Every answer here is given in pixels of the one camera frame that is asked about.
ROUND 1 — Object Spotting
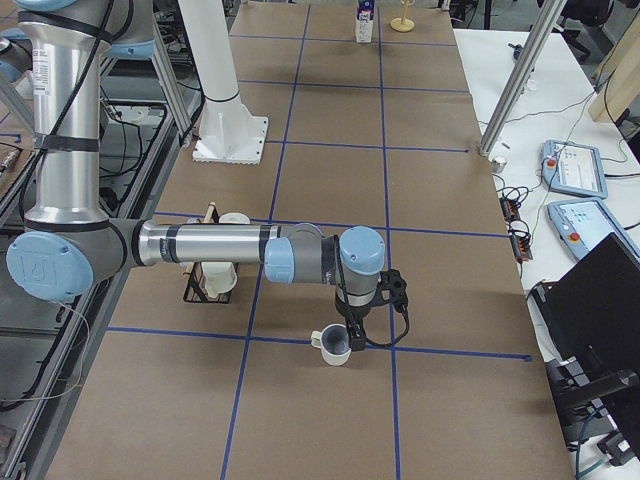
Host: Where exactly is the blue teach pendant near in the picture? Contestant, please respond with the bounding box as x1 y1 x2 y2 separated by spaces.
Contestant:
546 197 629 260

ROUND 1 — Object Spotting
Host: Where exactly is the small metal cylinder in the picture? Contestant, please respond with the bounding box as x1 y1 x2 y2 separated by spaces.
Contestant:
491 156 507 174

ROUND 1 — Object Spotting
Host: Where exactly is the black laptop computer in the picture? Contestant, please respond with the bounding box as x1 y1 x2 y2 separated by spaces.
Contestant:
531 233 639 380

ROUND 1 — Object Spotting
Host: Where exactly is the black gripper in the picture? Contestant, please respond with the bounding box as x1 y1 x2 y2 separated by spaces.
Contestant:
335 294 389 351

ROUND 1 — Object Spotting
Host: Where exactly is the aluminium frame post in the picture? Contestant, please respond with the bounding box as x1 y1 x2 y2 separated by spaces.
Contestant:
479 0 567 157

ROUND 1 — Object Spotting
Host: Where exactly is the white bowl cup in rack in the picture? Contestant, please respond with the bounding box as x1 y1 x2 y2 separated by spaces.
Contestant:
201 262 237 298

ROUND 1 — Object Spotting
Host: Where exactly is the white pedestal column base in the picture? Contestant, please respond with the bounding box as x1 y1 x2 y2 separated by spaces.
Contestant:
179 0 268 165

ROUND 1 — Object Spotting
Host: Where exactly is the white mug grey inside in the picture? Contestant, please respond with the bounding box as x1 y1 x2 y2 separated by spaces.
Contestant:
310 324 351 366

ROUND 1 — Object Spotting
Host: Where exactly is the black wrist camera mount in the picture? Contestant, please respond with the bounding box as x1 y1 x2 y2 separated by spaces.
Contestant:
371 269 409 314

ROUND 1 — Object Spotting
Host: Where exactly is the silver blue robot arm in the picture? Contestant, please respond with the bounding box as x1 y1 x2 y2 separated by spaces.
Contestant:
6 1 391 350

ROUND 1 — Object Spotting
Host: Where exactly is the blue teach pendant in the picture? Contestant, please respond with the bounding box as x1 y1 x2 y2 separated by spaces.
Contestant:
541 139 608 199
546 197 629 260

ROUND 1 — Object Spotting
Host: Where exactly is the blue white milk carton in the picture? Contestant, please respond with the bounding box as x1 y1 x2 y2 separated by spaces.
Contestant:
355 0 375 43

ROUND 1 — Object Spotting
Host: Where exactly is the wooden cup tree stand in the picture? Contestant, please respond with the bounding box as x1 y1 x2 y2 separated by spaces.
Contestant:
389 0 415 33

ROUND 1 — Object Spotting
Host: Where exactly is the blue teach pendant far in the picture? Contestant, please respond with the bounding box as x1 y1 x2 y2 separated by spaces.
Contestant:
541 139 608 199

